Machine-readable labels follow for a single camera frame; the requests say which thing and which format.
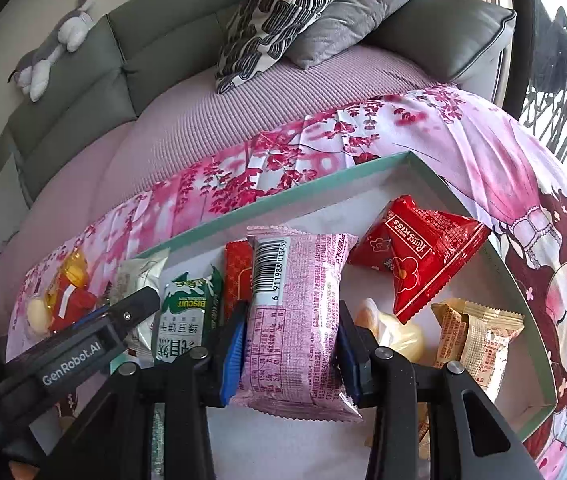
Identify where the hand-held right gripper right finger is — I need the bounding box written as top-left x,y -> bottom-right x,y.
337,302 -> 544,480

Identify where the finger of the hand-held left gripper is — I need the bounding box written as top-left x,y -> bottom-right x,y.
71,287 -> 162,349

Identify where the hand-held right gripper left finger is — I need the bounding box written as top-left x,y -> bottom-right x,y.
38,302 -> 248,480

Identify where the cream white snack packet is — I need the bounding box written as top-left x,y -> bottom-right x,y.
111,249 -> 172,367

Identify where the round yellow pastry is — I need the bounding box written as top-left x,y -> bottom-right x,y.
353,297 -> 427,361

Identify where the pink snack packet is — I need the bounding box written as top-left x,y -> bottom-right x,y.
231,225 -> 364,423

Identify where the red triangular snack packet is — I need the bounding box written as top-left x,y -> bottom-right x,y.
348,195 -> 491,326

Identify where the orange and cream snack packet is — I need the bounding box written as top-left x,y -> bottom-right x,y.
416,297 -> 527,461

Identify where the white box with teal rim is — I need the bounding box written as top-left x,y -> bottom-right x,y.
108,151 -> 560,480

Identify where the person's left hand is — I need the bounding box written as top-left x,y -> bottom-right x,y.
8,462 -> 39,480

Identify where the green and white biscuit packet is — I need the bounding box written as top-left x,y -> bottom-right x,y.
151,266 -> 224,366

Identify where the pale round wrapped snack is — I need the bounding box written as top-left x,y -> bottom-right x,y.
26,297 -> 52,336

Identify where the red and yellow snack packet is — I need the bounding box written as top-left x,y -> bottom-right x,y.
44,249 -> 99,333

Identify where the pink ribbed sofa cover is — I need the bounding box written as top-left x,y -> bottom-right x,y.
0,42 -> 444,341

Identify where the grey sofa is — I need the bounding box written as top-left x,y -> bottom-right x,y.
0,0 -> 517,256

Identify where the grey and white plush toy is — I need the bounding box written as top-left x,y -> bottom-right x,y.
8,0 -> 95,103

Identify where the black and white patterned pillow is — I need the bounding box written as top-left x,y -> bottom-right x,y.
214,0 -> 351,95

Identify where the grey pillow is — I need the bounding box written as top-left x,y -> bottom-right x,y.
283,0 -> 438,70

